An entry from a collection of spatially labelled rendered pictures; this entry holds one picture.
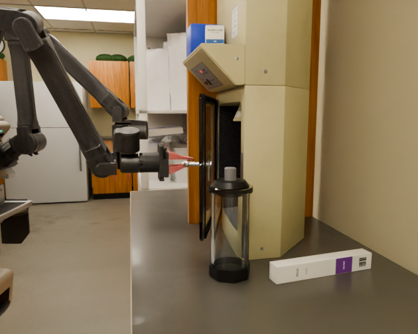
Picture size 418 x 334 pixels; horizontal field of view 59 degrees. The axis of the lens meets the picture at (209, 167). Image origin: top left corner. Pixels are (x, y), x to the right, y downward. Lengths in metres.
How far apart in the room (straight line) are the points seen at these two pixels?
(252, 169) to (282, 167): 0.09
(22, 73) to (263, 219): 0.96
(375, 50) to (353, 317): 0.77
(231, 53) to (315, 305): 0.62
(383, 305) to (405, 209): 0.33
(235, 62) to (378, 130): 0.49
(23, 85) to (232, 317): 1.06
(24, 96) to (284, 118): 0.91
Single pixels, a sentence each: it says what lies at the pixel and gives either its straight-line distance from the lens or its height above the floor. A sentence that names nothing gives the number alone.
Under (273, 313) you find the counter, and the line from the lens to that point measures 0.81.
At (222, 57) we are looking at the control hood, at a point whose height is 1.48.
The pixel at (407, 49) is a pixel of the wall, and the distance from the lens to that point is 1.15.
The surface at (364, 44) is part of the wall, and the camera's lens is 1.31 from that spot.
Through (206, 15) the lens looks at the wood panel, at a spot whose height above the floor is 1.67.
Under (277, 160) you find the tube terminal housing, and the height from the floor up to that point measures 1.21.
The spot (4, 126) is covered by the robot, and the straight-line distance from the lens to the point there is 1.35.
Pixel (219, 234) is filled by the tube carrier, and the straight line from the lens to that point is 0.88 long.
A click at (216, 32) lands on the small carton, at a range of 1.05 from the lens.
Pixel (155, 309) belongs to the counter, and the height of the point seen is 0.94.
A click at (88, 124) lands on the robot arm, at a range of 1.00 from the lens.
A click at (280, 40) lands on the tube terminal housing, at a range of 1.02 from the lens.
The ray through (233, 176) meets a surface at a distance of 0.88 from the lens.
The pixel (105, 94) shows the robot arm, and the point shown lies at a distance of 1.36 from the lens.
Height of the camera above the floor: 1.34
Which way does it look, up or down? 8 degrees down
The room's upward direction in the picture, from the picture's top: straight up
